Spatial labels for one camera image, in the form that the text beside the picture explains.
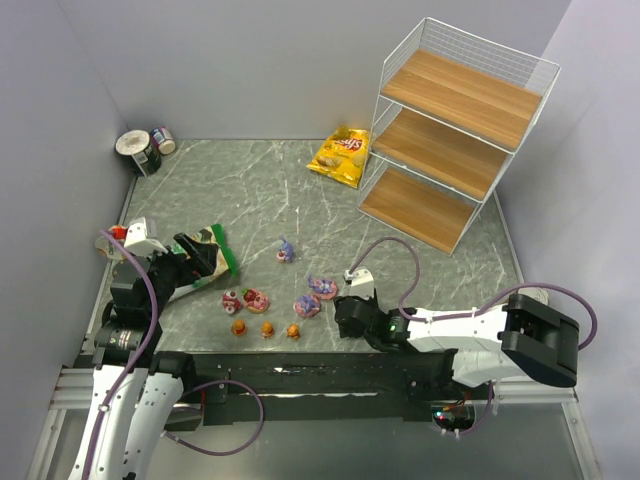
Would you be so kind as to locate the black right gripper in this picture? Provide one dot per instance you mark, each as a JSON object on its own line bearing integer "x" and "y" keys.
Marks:
{"x": 345, "y": 314}

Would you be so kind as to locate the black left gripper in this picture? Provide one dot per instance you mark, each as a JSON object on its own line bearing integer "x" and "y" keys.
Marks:
{"x": 185, "y": 257}

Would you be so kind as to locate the pink bear cream hat toy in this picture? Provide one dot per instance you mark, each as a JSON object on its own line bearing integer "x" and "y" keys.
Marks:
{"x": 231, "y": 302}

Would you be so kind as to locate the pink bear strawberry donut toy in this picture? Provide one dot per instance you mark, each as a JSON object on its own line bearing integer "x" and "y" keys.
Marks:
{"x": 255, "y": 301}

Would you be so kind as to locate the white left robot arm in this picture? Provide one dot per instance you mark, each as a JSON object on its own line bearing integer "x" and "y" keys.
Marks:
{"x": 135, "y": 386}

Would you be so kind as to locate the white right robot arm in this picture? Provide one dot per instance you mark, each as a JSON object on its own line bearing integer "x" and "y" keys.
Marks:
{"x": 521, "y": 337}

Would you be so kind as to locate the green cassava chips bag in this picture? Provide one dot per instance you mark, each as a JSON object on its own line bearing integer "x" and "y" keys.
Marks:
{"x": 226, "y": 260}

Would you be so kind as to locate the purple bunny on pink donut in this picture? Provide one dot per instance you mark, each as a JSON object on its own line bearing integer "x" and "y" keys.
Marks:
{"x": 325, "y": 289}

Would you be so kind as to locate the purple bunny donut toy front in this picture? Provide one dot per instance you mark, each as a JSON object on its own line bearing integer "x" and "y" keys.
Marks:
{"x": 307, "y": 305}

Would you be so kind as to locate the orange bear toy right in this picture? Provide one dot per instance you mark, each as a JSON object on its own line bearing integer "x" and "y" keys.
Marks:
{"x": 293, "y": 331}

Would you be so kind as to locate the orange bear toy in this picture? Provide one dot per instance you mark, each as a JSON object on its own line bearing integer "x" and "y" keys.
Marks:
{"x": 238, "y": 327}
{"x": 293, "y": 331}
{"x": 267, "y": 330}

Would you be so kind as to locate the orange bear toy left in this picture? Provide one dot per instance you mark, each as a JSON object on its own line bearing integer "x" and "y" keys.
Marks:
{"x": 238, "y": 327}

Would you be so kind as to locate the purple bunny toy standing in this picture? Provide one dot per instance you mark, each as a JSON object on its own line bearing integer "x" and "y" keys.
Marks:
{"x": 286, "y": 252}

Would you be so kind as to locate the orange bear toy middle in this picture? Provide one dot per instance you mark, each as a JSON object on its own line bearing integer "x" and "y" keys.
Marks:
{"x": 267, "y": 330}

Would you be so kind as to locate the blue white tipped can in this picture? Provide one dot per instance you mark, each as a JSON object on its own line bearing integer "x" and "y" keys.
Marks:
{"x": 163, "y": 140}

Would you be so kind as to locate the black labelled can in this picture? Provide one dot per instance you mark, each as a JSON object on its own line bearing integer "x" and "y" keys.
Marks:
{"x": 138, "y": 148}

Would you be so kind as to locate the yellow Lays chips bag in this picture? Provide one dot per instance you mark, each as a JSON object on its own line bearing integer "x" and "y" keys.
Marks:
{"x": 342, "y": 156}

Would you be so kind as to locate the silver top tin can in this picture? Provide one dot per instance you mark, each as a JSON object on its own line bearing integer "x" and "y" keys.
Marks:
{"x": 537, "y": 293}

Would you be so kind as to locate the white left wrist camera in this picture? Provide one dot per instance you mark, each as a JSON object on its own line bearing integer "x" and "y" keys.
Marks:
{"x": 141, "y": 238}

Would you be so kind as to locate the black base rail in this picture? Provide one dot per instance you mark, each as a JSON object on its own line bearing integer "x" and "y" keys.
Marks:
{"x": 239, "y": 387}

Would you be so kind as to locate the white wire wooden shelf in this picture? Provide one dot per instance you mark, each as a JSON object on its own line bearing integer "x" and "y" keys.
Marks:
{"x": 452, "y": 111}

